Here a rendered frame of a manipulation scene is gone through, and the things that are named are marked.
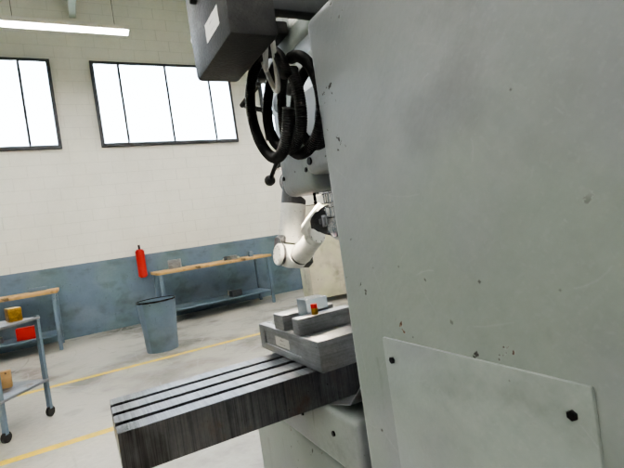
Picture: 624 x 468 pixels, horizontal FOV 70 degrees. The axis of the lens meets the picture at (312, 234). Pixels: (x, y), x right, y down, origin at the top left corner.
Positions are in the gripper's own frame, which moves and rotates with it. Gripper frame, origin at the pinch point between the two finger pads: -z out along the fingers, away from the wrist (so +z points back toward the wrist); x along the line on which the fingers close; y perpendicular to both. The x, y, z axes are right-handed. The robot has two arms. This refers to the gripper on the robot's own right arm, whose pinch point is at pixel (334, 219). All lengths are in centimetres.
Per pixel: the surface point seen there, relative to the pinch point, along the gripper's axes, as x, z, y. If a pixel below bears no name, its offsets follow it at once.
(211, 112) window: -126, 763, -240
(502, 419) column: 7, -71, 24
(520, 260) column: 9, -75, 7
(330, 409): -9.2, -19.8, 40.9
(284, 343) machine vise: -17.6, -3.8, 29.1
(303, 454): -17, -2, 59
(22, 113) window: -408, 632, -243
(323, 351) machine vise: -8.8, -20.4, 28.0
